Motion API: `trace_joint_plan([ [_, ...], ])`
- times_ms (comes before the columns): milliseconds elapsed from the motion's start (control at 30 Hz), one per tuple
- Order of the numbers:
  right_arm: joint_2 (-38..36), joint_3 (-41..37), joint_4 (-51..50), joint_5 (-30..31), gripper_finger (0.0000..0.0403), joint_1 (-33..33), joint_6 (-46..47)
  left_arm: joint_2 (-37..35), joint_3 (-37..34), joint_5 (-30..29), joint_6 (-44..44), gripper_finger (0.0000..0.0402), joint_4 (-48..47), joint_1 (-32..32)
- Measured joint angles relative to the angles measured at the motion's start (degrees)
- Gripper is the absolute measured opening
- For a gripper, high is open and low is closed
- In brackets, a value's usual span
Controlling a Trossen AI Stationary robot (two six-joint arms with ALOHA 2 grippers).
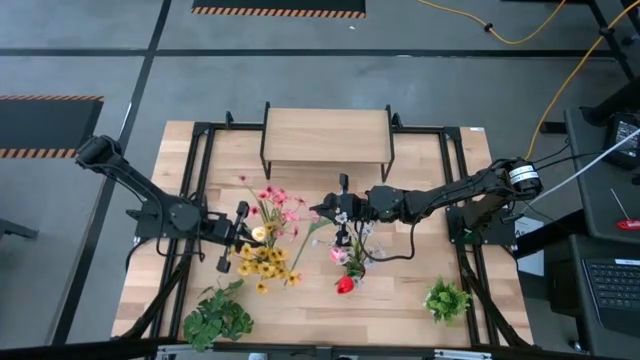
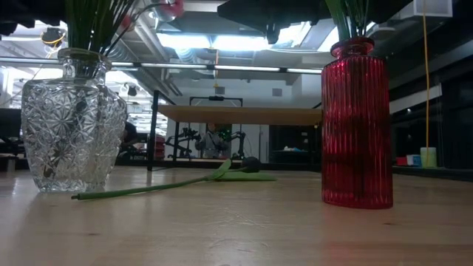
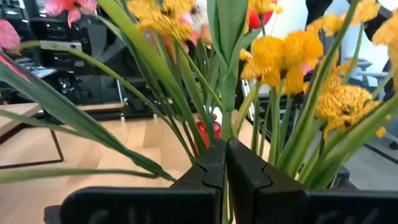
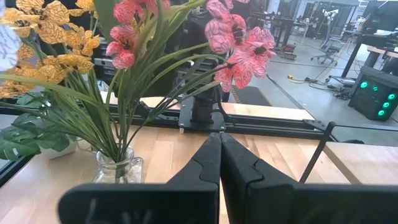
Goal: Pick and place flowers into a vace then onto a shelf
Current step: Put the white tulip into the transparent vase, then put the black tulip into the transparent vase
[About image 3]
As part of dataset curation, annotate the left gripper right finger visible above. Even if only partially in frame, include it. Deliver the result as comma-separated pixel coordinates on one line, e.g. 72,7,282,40
226,138,398,224

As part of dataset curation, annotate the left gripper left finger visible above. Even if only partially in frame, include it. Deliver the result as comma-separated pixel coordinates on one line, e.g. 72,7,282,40
60,139,227,224

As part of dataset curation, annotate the red ribbed glass vase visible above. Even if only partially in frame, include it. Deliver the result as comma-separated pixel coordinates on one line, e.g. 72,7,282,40
195,113,223,150

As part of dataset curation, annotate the yellow artificial flower bunch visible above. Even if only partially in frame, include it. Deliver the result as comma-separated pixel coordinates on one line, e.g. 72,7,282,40
126,0,398,191

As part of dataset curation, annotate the pink artificial tulip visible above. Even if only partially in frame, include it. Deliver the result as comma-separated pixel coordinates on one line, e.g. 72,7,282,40
178,12,215,47

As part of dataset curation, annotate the red artificial tulip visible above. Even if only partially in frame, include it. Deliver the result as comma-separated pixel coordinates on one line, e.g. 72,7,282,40
247,0,276,30

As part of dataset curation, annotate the white blossom spray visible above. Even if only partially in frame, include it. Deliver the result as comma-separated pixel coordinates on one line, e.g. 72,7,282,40
191,0,209,22

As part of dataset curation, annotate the pink blossom spray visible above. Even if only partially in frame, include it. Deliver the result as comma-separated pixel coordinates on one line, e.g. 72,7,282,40
0,0,98,55

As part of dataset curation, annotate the wooden shelf with black legs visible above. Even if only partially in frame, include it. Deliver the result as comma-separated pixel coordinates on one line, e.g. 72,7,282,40
0,102,65,170

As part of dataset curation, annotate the grey office chair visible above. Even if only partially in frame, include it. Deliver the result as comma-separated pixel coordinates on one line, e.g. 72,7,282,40
349,57,393,94

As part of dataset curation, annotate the black aluminium table frame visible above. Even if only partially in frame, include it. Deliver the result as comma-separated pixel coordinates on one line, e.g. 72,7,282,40
37,104,200,122

